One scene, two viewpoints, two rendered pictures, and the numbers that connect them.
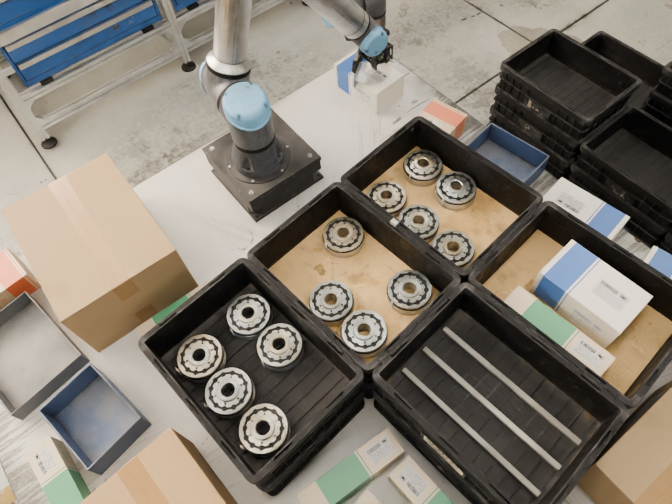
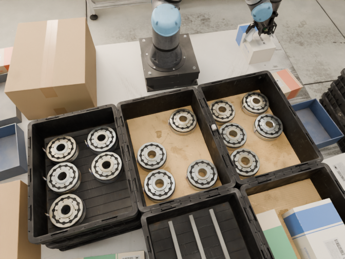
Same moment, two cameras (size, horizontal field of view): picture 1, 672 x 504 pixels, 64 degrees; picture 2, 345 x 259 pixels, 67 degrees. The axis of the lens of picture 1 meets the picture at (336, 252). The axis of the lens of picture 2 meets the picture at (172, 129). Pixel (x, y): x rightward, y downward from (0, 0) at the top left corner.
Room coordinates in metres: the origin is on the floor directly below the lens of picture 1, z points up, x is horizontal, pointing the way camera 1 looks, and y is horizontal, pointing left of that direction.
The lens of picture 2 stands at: (0.21, -0.17, 1.68)
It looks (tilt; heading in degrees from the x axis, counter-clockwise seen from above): 60 degrees down; 21
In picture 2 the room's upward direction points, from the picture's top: 1 degrees clockwise
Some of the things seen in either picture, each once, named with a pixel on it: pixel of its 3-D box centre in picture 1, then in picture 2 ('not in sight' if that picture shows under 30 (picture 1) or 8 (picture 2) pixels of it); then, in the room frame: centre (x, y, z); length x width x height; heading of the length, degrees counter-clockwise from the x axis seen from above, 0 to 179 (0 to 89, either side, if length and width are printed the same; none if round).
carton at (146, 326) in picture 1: (185, 314); not in sight; (0.62, 0.41, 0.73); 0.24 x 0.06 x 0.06; 122
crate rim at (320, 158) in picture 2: (438, 190); (254, 121); (0.77, -0.27, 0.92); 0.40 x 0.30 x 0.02; 38
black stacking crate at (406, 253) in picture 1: (351, 279); (171, 149); (0.59, -0.03, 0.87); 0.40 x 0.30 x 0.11; 38
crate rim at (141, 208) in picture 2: (351, 268); (171, 142); (0.59, -0.03, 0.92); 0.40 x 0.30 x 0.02; 38
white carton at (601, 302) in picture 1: (588, 293); (321, 240); (0.47, -0.54, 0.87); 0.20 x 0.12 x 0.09; 36
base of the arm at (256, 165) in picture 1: (256, 145); (165, 48); (1.05, 0.18, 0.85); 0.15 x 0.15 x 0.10
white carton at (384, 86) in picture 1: (368, 80); (254, 42); (1.37, -0.18, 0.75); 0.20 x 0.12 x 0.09; 36
